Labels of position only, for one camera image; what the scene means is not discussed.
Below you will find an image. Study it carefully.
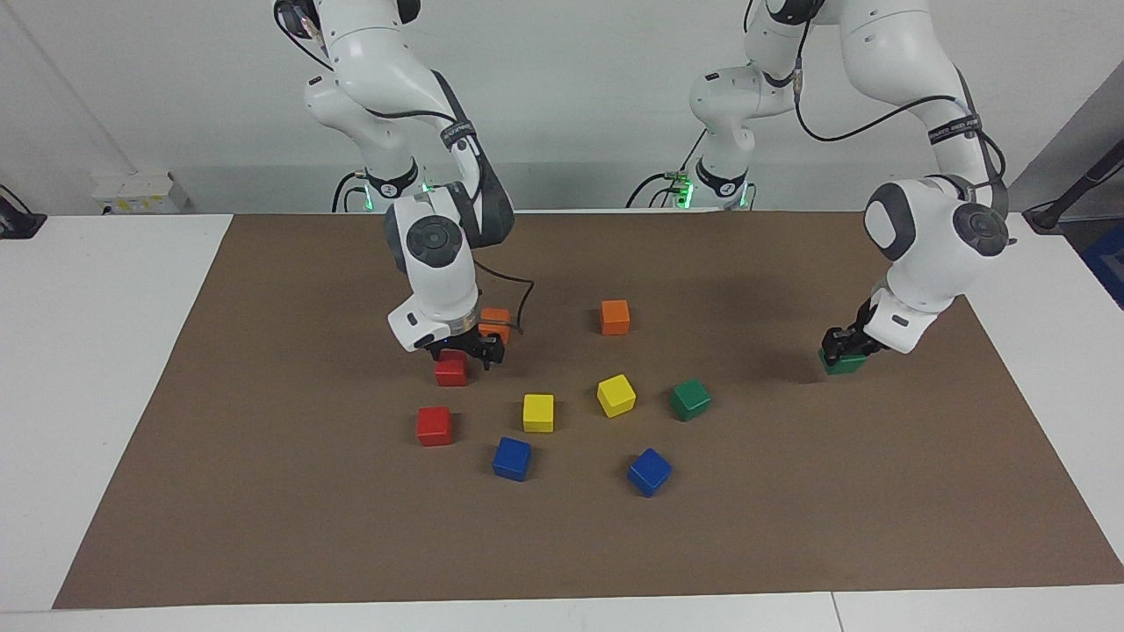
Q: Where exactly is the green wooden cube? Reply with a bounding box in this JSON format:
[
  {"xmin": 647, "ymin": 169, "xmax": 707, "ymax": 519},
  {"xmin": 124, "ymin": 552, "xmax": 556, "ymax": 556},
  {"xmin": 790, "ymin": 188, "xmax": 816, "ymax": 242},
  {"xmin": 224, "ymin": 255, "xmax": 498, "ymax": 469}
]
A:
[
  {"xmin": 818, "ymin": 347, "xmax": 868, "ymax": 377},
  {"xmin": 668, "ymin": 378, "xmax": 713, "ymax": 422}
]

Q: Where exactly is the blue wooden cube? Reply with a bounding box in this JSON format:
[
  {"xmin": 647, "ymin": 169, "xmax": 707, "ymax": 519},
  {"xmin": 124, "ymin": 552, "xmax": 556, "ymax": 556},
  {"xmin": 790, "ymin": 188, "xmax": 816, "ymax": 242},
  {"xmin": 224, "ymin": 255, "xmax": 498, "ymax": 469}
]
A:
[
  {"xmin": 627, "ymin": 448, "xmax": 674, "ymax": 499},
  {"xmin": 492, "ymin": 436, "xmax": 533, "ymax": 482}
]

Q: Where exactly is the brown paper table mat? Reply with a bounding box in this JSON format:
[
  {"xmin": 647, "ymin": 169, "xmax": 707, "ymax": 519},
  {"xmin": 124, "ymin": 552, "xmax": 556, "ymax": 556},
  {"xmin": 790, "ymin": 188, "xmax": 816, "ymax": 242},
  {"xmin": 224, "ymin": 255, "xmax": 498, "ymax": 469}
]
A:
[{"xmin": 53, "ymin": 213, "xmax": 1124, "ymax": 609}]

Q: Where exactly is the black stand pole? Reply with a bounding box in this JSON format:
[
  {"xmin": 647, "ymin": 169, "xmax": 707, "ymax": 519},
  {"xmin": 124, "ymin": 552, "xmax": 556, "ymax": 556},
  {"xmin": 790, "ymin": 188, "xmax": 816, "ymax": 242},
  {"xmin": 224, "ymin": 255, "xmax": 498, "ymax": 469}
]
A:
[{"xmin": 1023, "ymin": 136, "xmax": 1124, "ymax": 234}]

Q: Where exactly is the blue crate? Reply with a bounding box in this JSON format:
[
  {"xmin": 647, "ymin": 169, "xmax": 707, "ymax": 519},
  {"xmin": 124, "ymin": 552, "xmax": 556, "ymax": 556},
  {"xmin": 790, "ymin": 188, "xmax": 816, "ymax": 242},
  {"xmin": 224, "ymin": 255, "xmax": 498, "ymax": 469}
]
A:
[{"xmin": 1083, "ymin": 219, "xmax": 1124, "ymax": 310}]

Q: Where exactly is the white power strip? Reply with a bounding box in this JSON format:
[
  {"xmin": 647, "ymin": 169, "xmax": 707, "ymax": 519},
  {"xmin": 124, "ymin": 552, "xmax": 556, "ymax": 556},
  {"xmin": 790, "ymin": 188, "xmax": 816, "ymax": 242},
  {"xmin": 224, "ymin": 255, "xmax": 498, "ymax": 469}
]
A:
[{"xmin": 92, "ymin": 171, "xmax": 190, "ymax": 216}]

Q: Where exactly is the black desk device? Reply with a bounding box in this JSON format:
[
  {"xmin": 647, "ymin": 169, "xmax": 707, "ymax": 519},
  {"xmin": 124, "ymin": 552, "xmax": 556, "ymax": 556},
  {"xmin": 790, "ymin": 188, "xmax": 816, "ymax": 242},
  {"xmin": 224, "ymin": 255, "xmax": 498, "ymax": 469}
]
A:
[{"xmin": 0, "ymin": 184, "xmax": 47, "ymax": 240}]

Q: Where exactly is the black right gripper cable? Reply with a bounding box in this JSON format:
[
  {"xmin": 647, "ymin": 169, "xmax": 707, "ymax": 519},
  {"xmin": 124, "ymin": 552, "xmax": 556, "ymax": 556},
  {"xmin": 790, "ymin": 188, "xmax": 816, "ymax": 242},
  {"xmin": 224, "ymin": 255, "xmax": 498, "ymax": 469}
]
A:
[{"xmin": 277, "ymin": 0, "xmax": 535, "ymax": 336}]

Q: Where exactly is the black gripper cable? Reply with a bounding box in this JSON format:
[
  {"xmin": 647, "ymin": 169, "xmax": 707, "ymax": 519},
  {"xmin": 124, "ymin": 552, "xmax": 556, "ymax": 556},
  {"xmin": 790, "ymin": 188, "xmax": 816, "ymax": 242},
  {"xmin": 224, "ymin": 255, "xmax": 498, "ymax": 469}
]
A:
[
  {"xmin": 746, "ymin": 0, "xmax": 1008, "ymax": 212},
  {"xmin": 277, "ymin": 0, "xmax": 535, "ymax": 336}
]

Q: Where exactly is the black right arm base cable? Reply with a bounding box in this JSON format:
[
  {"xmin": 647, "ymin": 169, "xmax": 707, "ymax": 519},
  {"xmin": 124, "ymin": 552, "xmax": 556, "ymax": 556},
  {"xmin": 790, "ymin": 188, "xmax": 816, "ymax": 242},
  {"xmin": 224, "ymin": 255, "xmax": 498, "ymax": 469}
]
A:
[{"xmin": 331, "ymin": 171, "xmax": 365, "ymax": 213}]

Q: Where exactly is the black arm base cable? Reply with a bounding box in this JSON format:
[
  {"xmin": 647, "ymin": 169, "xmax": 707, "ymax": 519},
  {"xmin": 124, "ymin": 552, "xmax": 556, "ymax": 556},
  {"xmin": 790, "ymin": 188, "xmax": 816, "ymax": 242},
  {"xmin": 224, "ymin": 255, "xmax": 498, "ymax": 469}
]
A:
[
  {"xmin": 331, "ymin": 171, "xmax": 365, "ymax": 213},
  {"xmin": 626, "ymin": 130, "xmax": 708, "ymax": 210}
]

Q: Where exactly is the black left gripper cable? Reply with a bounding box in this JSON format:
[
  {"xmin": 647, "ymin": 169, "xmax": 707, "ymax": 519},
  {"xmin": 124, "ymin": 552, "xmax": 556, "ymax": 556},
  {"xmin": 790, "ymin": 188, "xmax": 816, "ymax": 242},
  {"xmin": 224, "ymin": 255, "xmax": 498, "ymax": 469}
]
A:
[{"xmin": 746, "ymin": 0, "xmax": 1008, "ymax": 212}]

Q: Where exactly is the black left arm base cable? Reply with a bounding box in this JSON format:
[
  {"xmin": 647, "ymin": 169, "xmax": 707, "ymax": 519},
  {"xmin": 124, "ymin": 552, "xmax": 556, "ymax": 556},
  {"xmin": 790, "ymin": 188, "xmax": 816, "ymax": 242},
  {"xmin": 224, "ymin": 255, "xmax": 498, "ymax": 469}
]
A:
[{"xmin": 626, "ymin": 130, "xmax": 708, "ymax": 210}]

